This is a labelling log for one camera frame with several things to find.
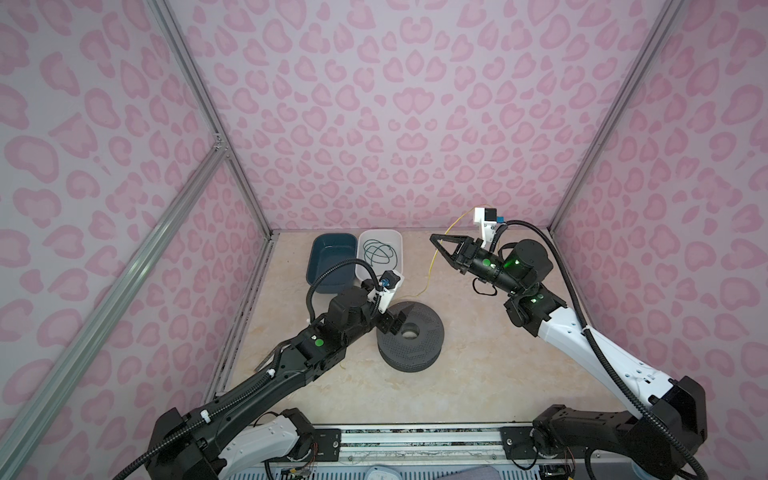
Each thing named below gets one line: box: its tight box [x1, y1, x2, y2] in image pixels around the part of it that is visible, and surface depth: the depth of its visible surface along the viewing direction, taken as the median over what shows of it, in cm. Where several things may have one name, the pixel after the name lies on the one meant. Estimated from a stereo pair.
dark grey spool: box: [376, 301, 445, 373], surface depth 86 cm
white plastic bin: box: [355, 229, 403, 280], surface depth 115 cm
